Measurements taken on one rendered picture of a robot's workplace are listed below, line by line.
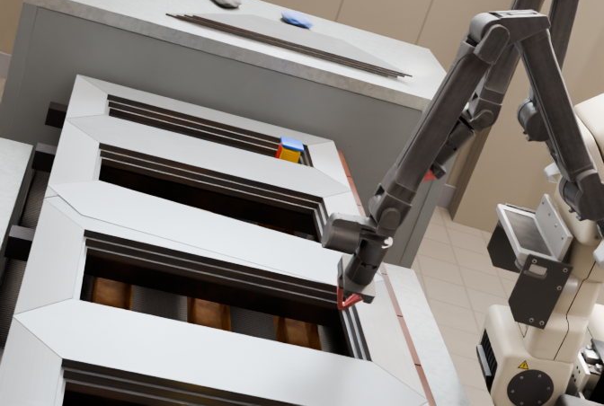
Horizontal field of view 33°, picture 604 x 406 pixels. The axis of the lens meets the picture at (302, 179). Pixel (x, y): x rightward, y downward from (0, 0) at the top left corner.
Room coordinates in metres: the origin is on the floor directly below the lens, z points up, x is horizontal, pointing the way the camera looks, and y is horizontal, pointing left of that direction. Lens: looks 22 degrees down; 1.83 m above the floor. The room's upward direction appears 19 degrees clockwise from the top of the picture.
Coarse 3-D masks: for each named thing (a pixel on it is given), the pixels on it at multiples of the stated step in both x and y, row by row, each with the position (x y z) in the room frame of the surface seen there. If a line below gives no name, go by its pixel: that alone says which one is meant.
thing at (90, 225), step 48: (240, 144) 2.64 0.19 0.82; (240, 192) 2.31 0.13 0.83; (288, 192) 2.35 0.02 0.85; (96, 240) 1.81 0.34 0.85; (144, 240) 1.84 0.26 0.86; (288, 288) 1.90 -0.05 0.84; (336, 288) 1.93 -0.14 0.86; (96, 384) 1.38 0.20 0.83; (144, 384) 1.40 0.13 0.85; (192, 384) 1.43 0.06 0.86
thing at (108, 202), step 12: (96, 192) 1.97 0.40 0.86; (108, 192) 1.99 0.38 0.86; (120, 192) 2.02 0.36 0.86; (132, 192) 2.04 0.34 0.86; (96, 204) 1.92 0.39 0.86; (108, 204) 1.94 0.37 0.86; (120, 204) 1.96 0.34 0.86; (96, 216) 1.87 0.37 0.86; (108, 216) 1.89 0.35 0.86; (120, 216) 1.91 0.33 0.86
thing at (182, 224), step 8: (168, 208) 2.02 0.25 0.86; (176, 208) 2.03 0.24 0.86; (184, 208) 2.04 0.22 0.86; (192, 208) 2.06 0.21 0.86; (168, 216) 1.98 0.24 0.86; (176, 216) 1.99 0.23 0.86; (184, 216) 2.01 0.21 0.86; (192, 216) 2.02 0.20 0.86; (200, 216) 2.03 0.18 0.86; (168, 224) 1.95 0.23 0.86; (176, 224) 1.96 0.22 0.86; (184, 224) 1.97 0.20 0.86; (192, 224) 1.99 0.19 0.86; (200, 224) 2.00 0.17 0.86; (168, 232) 1.91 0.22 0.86; (176, 232) 1.92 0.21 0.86; (184, 232) 1.94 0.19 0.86; (192, 232) 1.95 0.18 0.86; (176, 240) 1.89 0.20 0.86; (184, 240) 1.90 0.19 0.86; (192, 240) 1.91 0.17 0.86
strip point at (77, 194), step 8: (56, 184) 1.95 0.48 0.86; (64, 184) 1.96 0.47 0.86; (72, 184) 1.97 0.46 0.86; (80, 184) 1.99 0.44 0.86; (88, 184) 2.00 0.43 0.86; (56, 192) 1.91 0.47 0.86; (64, 192) 1.92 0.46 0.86; (72, 192) 1.94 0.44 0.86; (80, 192) 1.95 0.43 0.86; (88, 192) 1.96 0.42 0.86; (72, 200) 1.90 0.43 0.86; (80, 200) 1.91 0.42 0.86; (88, 200) 1.93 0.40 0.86; (80, 208) 1.88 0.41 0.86
